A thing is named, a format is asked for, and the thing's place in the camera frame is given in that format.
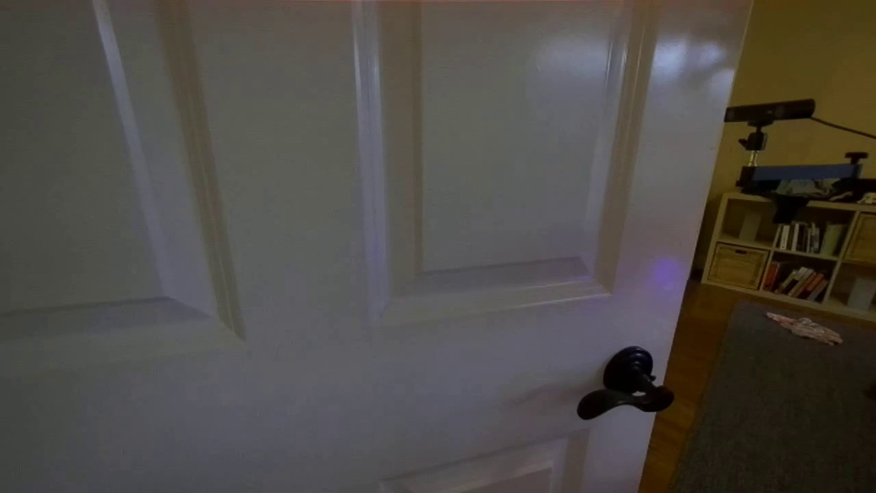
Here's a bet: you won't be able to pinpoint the white panelled door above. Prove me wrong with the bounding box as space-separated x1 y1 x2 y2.
0 0 754 493

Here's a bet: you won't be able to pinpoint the white cube bookshelf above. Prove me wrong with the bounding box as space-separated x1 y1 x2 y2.
700 189 876 322

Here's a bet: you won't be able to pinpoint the woven storage basket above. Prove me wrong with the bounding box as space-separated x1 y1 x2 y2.
709 240 765 288

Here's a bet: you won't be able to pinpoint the leaning red and orange books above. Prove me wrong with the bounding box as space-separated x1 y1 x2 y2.
759 260 831 303

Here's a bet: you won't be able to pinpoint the row of upright pale books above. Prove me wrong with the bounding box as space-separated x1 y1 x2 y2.
772 219 846 260

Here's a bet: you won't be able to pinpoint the blue bar with black clamps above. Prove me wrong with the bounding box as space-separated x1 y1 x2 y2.
733 151 876 203

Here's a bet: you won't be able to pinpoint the white patterned cloth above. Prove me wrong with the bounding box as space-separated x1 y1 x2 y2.
764 310 846 348

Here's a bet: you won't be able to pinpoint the grey floor rug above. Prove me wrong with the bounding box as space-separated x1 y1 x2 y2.
671 299 876 493

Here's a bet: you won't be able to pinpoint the black lever door handle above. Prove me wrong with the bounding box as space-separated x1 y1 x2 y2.
574 343 679 422

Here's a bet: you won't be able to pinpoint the black bar camera on mount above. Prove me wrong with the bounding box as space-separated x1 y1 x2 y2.
723 95 819 154

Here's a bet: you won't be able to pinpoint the thin black camera cable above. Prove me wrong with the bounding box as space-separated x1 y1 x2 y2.
811 111 876 143

